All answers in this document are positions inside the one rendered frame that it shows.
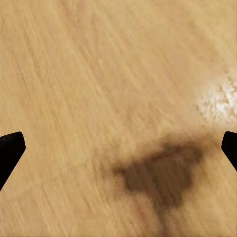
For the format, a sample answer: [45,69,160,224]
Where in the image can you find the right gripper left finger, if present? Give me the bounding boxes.
[0,131,26,191]

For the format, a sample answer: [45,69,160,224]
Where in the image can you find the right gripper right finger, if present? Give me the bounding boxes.
[221,131,237,171]

